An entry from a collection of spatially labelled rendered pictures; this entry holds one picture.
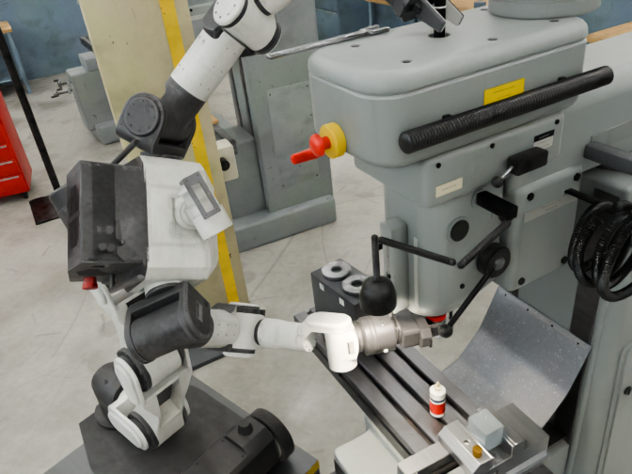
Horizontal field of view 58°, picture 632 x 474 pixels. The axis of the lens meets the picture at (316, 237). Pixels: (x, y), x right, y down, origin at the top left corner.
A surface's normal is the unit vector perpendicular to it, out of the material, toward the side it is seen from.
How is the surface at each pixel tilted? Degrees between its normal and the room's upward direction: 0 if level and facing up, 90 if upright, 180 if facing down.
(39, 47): 90
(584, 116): 90
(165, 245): 58
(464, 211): 90
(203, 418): 0
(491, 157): 90
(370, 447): 0
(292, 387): 0
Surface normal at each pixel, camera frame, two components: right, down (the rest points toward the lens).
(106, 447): -0.10, -0.84
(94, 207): 0.59, -0.21
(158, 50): 0.49, 0.42
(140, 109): -0.27, 0.05
